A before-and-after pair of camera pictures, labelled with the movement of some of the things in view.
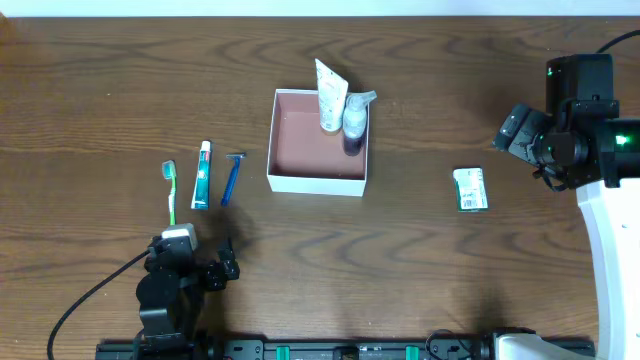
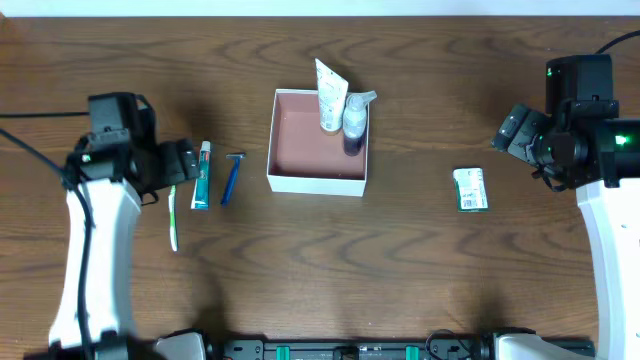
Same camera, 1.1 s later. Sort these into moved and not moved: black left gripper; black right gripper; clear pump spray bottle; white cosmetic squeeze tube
Moved: black left gripper
Not moved: clear pump spray bottle; white cosmetic squeeze tube; black right gripper
